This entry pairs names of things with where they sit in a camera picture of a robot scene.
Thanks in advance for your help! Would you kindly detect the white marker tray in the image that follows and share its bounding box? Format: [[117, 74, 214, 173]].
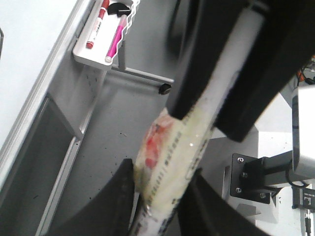
[[73, 0, 140, 71]]

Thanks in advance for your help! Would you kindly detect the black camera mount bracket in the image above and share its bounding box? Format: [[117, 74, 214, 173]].
[[229, 151, 292, 204]]

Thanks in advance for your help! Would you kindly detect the white whiteboard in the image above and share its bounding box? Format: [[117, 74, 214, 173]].
[[0, 0, 93, 180]]

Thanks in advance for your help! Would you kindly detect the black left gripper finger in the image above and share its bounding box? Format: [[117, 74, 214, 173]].
[[178, 168, 268, 236], [215, 0, 315, 142], [166, 0, 246, 119], [46, 158, 135, 236]]

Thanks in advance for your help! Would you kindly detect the red capped whiteboard marker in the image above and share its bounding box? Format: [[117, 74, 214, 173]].
[[86, 0, 110, 49]]

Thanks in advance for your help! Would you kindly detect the black whiteboard eraser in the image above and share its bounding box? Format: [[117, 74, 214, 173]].
[[107, 2, 131, 17]]

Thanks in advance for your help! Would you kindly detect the white black whiteboard marker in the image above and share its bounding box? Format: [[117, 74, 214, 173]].
[[129, 16, 263, 236]]

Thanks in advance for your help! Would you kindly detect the grey camera housing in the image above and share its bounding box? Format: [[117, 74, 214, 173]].
[[292, 85, 315, 178]]

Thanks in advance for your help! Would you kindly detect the pink marker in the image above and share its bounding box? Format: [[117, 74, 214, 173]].
[[105, 15, 127, 63]]

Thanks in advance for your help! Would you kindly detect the black cable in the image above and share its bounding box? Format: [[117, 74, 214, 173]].
[[285, 169, 313, 190]]

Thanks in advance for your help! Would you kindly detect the black round bar cap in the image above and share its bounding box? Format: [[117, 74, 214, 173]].
[[158, 84, 172, 95]]

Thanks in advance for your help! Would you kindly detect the grey horizontal crossbar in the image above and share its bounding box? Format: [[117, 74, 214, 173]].
[[111, 65, 174, 84]]

